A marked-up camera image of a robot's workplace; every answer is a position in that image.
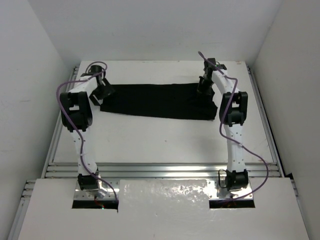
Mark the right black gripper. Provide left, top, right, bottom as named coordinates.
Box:
left=198, top=76, right=215, bottom=100

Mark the black t shirt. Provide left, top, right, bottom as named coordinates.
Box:
left=100, top=83, right=218, bottom=121

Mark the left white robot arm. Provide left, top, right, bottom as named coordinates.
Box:
left=55, top=61, right=115, bottom=192

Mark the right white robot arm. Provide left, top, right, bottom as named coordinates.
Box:
left=197, top=58, right=249, bottom=192

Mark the white front cover panel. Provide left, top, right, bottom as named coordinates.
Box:
left=19, top=178, right=308, bottom=240

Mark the aluminium front rail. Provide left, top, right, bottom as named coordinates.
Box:
left=42, top=162, right=283, bottom=180

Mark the aluminium rail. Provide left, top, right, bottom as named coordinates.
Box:
left=7, top=65, right=81, bottom=240
left=42, top=162, right=283, bottom=180
left=246, top=65, right=299, bottom=200

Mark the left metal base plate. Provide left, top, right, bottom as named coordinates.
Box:
left=73, top=178, right=120, bottom=201

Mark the metal base plate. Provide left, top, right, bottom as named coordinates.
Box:
left=73, top=178, right=120, bottom=201
left=206, top=177, right=254, bottom=201

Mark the aluminium right side rail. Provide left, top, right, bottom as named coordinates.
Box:
left=246, top=65, right=299, bottom=200

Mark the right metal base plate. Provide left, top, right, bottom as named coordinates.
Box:
left=206, top=177, right=254, bottom=201

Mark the aluminium left side rail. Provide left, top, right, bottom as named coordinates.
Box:
left=7, top=65, right=81, bottom=240

